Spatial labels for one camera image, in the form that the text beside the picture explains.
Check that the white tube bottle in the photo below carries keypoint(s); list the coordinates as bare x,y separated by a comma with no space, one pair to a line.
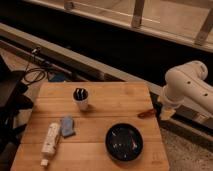
50,143

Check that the white cup with dark interior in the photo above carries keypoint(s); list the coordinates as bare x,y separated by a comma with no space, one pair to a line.
80,96

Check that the blue folded cloth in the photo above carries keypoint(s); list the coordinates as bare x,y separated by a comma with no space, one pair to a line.
67,126

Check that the small reddish brown object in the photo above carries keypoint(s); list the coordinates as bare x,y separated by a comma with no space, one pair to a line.
147,113

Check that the black ceramic bowl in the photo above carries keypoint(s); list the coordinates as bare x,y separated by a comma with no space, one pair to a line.
123,142

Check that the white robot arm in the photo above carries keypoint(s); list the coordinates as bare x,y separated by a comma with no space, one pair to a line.
186,80

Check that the black office chair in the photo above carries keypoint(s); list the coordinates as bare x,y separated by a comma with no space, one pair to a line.
12,101

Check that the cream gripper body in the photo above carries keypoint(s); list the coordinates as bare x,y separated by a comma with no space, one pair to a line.
166,113

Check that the blue box on floor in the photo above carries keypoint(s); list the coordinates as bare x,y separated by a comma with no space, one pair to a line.
58,78

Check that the wooden railing frame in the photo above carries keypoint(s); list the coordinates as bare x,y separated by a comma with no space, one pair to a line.
186,22

